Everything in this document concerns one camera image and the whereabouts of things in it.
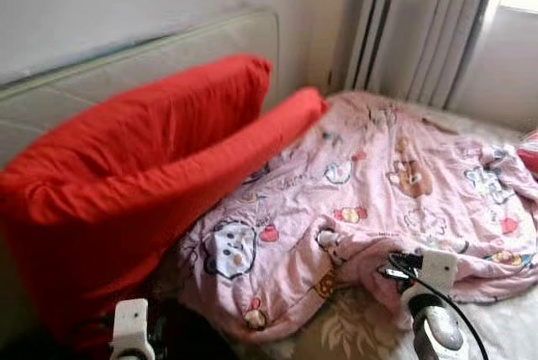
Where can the beige leaf-print bed sheet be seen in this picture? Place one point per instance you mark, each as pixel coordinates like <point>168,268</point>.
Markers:
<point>353,335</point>

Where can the pink cartoon-print quilt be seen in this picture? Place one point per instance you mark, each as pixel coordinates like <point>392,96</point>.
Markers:
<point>378,183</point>

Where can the red white blue bolster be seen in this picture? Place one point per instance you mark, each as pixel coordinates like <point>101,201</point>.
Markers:
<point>530,151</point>

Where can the grey pleated curtain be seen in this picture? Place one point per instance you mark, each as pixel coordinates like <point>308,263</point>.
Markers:
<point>420,23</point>

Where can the red pillow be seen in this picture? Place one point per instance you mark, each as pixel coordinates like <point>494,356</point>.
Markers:
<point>151,120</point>
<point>109,242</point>

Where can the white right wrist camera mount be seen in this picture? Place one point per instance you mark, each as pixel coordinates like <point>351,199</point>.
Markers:
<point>439,269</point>

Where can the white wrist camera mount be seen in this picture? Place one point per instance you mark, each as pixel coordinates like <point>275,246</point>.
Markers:
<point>439,269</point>
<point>133,326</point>

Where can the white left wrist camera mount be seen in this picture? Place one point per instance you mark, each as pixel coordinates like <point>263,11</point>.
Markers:
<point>133,326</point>

